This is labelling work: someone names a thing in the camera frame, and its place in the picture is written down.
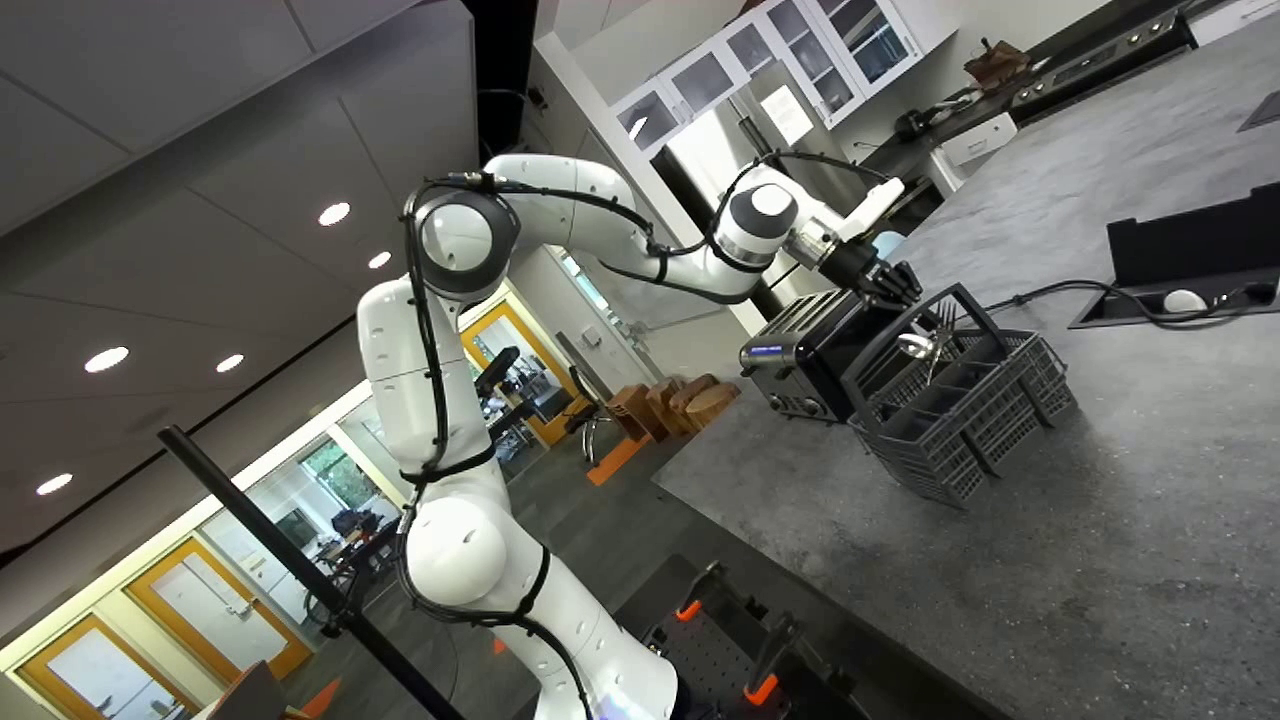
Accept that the brown wooden furniture stack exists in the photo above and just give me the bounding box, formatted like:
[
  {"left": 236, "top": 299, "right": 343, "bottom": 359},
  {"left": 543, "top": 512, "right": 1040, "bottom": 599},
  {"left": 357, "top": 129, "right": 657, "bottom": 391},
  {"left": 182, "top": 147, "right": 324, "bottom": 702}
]
[{"left": 580, "top": 376, "right": 745, "bottom": 491}]

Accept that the light blue chair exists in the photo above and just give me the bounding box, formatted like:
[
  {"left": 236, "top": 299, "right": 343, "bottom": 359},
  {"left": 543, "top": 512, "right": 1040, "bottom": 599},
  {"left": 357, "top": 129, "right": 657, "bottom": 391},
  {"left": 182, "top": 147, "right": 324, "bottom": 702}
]
[{"left": 866, "top": 226, "right": 914, "bottom": 270}]

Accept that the white dishwasher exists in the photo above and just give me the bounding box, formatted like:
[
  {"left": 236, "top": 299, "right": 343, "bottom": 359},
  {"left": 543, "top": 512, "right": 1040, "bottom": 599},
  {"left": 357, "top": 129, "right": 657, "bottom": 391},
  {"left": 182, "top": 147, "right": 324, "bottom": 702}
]
[{"left": 929, "top": 107, "right": 1025, "bottom": 200}]

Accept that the black pop-up outlet box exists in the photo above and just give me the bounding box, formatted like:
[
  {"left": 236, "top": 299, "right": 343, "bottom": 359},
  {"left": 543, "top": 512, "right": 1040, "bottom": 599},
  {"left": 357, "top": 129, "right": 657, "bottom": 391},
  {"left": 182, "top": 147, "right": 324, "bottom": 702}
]
[{"left": 1071, "top": 181, "right": 1280, "bottom": 332}]

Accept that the white glass-door wall cabinet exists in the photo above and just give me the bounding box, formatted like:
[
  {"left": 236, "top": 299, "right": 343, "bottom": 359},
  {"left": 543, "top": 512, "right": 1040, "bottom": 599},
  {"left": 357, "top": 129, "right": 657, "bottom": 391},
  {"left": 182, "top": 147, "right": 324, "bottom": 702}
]
[{"left": 607, "top": 0, "right": 964, "bottom": 150}]

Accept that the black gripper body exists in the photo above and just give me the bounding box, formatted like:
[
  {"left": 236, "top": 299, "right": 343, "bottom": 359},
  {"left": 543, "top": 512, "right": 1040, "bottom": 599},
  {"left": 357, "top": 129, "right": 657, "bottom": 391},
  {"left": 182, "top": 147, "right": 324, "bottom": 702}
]
[{"left": 815, "top": 236, "right": 896, "bottom": 309}]

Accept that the silver metal spoon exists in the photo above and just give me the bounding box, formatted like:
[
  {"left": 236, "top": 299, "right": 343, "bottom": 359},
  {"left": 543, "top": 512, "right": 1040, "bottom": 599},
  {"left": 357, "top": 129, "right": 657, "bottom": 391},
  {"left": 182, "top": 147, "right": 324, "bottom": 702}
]
[{"left": 891, "top": 326, "right": 946, "bottom": 366}]

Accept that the black kitchen oven range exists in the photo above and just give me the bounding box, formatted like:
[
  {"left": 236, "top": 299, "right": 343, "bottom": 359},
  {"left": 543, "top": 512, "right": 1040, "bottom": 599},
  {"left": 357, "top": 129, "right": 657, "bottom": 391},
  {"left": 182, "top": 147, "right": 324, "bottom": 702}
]
[{"left": 999, "top": 0, "right": 1213, "bottom": 129}]

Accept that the black pole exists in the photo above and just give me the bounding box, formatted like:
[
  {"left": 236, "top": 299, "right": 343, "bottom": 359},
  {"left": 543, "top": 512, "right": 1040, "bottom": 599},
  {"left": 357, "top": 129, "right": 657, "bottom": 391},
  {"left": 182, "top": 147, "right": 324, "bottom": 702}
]
[{"left": 158, "top": 418, "right": 470, "bottom": 720}]

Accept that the round white charger puck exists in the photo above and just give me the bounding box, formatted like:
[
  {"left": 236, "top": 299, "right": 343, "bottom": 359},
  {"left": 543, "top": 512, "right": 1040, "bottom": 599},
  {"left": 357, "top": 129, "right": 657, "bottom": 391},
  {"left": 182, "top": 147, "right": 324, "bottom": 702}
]
[{"left": 1161, "top": 285, "right": 1213, "bottom": 320}]

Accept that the gray plastic cutlery box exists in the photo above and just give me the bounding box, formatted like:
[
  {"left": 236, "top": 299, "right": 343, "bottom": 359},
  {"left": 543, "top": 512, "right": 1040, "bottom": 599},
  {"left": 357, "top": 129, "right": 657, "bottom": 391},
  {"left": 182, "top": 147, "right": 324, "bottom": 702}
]
[{"left": 842, "top": 278, "right": 1081, "bottom": 512}]

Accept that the stainless steel refrigerator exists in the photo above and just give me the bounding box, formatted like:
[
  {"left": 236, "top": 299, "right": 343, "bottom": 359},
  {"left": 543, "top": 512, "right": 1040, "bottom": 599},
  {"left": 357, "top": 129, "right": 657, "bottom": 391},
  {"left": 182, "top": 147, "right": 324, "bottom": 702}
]
[{"left": 649, "top": 94, "right": 885, "bottom": 322}]

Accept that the black power cable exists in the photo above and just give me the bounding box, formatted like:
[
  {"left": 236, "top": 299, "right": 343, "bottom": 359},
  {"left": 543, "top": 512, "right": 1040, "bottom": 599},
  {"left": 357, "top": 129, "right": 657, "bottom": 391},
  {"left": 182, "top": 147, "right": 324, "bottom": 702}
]
[{"left": 991, "top": 270, "right": 1280, "bottom": 332}]

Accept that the orange-handled black clamp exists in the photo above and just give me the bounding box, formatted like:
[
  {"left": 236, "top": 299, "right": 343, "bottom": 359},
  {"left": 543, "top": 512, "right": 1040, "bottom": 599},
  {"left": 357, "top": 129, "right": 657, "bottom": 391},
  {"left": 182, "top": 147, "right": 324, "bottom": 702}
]
[
  {"left": 735, "top": 614, "right": 808, "bottom": 711},
  {"left": 668, "top": 557, "right": 732, "bottom": 633}
]

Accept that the black and steel toaster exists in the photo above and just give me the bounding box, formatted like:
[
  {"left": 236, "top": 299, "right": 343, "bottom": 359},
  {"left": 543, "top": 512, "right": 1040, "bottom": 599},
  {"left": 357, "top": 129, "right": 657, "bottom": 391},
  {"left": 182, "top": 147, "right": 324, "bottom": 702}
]
[{"left": 735, "top": 285, "right": 890, "bottom": 426}]

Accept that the white paper sheet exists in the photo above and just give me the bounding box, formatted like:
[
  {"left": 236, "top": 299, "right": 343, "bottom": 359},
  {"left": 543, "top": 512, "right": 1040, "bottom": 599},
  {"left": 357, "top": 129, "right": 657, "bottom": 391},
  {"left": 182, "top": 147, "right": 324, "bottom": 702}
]
[{"left": 755, "top": 85, "right": 820, "bottom": 147}]

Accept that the orange framed glass door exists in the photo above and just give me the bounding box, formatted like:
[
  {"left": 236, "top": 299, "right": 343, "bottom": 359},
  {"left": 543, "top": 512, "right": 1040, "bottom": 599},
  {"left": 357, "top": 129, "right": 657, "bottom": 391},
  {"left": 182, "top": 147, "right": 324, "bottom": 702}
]
[
  {"left": 9, "top": 614, "right": 193, "bottom": 720},
  {"left": 122, "top": 537, "right": 321, "bottom": 692}
]

